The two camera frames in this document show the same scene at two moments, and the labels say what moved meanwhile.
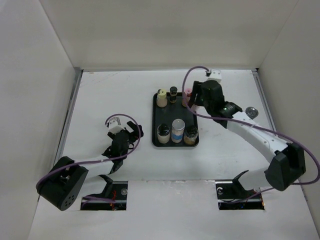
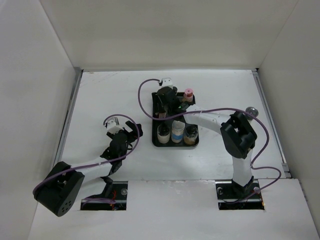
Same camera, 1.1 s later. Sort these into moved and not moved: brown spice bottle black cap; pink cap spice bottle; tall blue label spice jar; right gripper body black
Moved: right gripper body black
Not moved: pink cap spice bottle; tall blue label spice jar; brown spice bottle black cap
